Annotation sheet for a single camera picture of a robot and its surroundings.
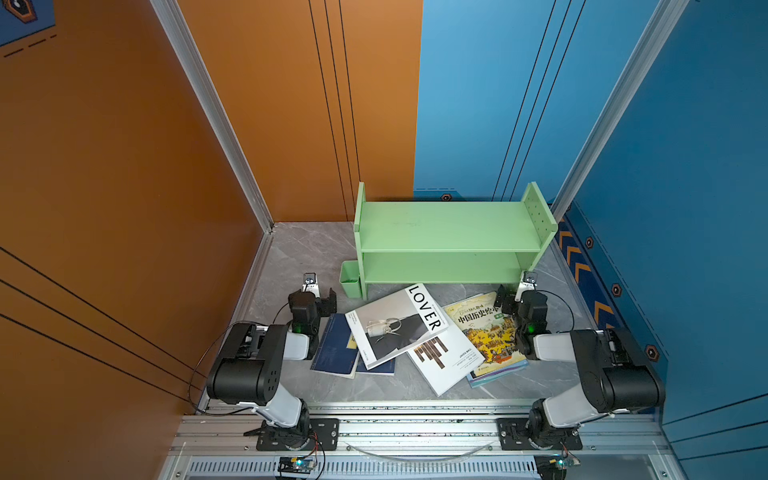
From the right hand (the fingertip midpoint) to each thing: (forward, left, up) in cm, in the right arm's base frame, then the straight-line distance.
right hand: (517, 288), depth 94 cm
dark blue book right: (-24, +41, -4) cm, 48 cm away
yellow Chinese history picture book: (-12, +10, -5) cm, 16 cm away
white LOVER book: (-14, +39, +1) cm, 41 cm away
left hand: (+1, +64, 0) cm, 64 cm away
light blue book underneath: (-26, +15, -6) cm, 31 cm away
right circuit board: (-45, 0, -8) cm, 46 cm away
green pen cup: (+6, +55, -2) cm, 55 cm away
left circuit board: (-45, +63, -7) cm, 78 cm away
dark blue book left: (-20, +57, -4) cm, 60 cm away
